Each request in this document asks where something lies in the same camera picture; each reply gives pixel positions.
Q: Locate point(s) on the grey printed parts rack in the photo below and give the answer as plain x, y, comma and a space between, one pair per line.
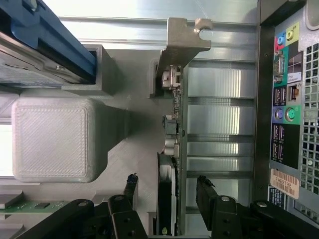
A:
49, 139

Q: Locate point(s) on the green RAM stick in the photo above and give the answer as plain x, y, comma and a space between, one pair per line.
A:
30, 206

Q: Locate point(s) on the black and grey PC case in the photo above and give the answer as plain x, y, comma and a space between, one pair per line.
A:
264, 99

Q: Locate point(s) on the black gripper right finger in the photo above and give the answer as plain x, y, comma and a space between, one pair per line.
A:
224, 219

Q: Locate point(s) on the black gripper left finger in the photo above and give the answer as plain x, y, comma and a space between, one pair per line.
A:
124, 224

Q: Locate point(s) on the orange barcode label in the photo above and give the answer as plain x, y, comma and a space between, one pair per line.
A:
284, 183

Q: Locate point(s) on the hard disk with blue caddy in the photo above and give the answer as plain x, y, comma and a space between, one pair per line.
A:
25, 62

